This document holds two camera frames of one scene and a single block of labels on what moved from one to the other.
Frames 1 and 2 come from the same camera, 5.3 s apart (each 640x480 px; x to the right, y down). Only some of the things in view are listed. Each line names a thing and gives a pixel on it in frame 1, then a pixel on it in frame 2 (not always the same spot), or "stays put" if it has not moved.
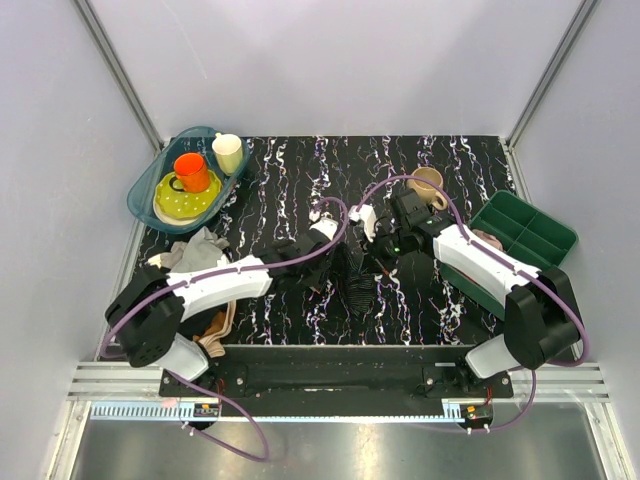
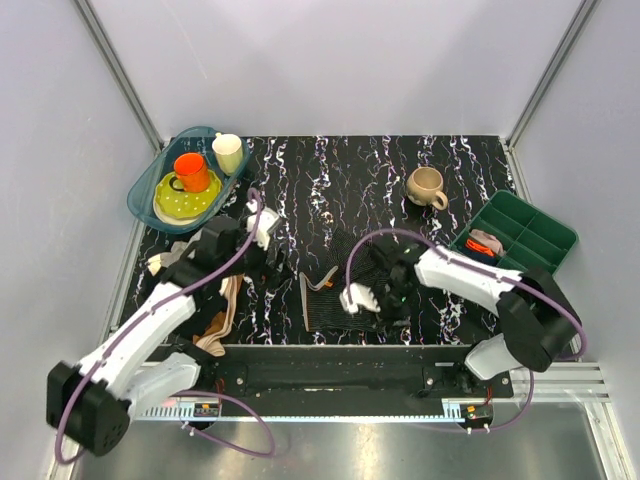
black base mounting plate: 336,372 stays put
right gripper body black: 387,247 → 394,301
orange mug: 192,174 stays put
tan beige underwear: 219,326 stays put
